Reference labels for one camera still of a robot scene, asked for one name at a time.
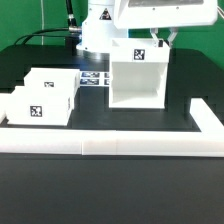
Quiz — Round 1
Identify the black cable connector block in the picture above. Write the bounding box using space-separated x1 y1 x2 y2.
65 36 79 56

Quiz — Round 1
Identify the white fiducial marker sheet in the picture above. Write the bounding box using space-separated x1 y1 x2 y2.
80 71 110 86

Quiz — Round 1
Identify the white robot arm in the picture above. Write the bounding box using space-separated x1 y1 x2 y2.
77 0 218 60

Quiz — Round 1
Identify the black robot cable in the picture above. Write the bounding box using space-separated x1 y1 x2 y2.
13 0 82 46

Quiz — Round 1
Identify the white drawer box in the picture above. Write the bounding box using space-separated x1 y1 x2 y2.
6 86 72 126
24 68 80 98

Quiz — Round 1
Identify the white front drawer box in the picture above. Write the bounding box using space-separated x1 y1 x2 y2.
6 86 72 126

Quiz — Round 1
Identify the white drawer cabinet frame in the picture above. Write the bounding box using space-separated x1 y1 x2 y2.
109 38 170 109

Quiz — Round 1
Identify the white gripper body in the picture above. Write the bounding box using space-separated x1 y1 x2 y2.
114 0 218 29

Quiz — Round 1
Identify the white U-shaped border fence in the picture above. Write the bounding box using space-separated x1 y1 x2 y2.
0 98 224 157

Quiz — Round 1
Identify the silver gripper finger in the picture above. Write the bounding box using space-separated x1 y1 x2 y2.
150 28 160 46
167 27 178 45

